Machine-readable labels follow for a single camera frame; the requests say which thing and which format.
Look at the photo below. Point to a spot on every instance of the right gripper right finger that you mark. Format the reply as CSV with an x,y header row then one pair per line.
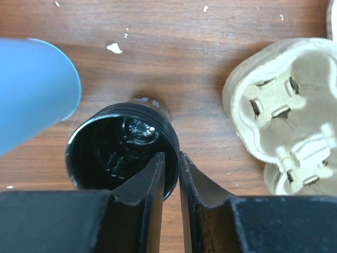
x,y
215,220

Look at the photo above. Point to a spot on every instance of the cardboard cup carrier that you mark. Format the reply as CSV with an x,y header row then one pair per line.
x,y
282,101

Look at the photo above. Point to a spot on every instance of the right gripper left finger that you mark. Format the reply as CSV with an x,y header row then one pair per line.
x,y
126,219

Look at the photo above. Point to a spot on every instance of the cream square plate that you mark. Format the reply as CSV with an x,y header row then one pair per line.
x,y
331,20

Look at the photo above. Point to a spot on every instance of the blue straw holder cup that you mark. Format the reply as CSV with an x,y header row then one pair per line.
x,y
40,87

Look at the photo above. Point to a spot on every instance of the stack of black cups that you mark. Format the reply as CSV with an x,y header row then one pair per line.
x,y
118,141

